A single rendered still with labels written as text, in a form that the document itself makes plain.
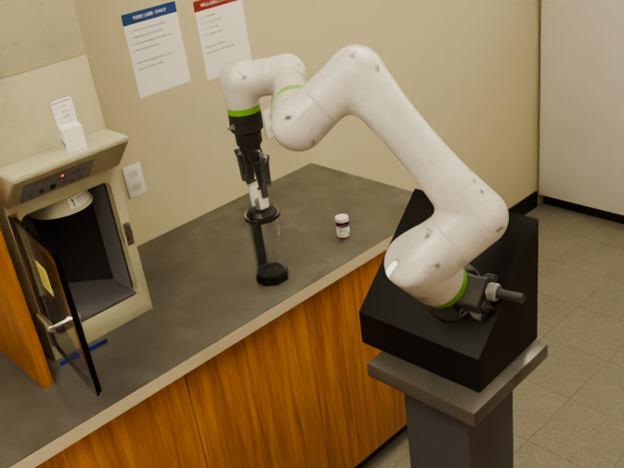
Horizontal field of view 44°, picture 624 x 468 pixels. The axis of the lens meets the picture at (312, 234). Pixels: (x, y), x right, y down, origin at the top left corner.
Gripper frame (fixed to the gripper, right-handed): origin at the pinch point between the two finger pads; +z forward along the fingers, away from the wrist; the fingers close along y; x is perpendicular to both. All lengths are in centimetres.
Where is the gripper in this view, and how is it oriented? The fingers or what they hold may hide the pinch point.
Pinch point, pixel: (258, 196)
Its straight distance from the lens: 224.8
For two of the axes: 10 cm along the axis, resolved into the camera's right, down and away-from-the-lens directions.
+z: 1.3, 8.8, 4.6
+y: 6.8, 2.6, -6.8
